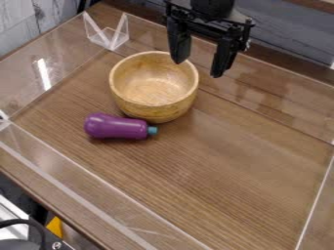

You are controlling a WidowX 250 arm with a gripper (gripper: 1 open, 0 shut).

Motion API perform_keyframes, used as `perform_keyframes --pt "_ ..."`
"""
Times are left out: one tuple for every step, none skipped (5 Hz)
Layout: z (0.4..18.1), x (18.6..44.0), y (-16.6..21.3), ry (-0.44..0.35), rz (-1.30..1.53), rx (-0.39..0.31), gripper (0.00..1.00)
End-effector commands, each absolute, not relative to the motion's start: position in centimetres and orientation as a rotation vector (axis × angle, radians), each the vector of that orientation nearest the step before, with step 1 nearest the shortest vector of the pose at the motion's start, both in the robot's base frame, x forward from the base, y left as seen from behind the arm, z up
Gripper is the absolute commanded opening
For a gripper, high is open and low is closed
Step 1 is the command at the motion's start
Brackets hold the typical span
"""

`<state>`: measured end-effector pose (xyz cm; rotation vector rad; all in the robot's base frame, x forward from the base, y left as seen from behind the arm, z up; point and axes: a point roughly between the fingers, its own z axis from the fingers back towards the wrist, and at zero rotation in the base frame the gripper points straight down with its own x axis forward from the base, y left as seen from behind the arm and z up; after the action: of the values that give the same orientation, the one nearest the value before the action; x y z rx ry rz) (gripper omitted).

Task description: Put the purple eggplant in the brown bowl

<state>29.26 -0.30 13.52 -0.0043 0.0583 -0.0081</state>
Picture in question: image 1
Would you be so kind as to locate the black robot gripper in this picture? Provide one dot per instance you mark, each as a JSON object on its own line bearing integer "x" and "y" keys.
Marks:
{"x": 213, "y": 19}

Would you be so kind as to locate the brown wooden bowl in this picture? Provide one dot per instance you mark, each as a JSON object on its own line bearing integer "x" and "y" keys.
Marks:
{"x": 152, "y": 88}

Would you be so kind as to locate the purple toy eggplant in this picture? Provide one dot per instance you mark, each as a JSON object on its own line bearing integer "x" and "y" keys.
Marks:
{"x": 102, "y": 126}

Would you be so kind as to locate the yellow black equipment base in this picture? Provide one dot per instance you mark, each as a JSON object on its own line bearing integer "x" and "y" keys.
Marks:
{"x": 58, "y": 231}

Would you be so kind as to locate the clear acrylic corner bracket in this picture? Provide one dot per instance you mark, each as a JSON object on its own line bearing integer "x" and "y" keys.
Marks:
{"x": 106, "y": 37}

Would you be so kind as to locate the clear acrylic tray wall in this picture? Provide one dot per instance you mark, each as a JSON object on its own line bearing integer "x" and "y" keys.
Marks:
{"x": 122, "y": 192}

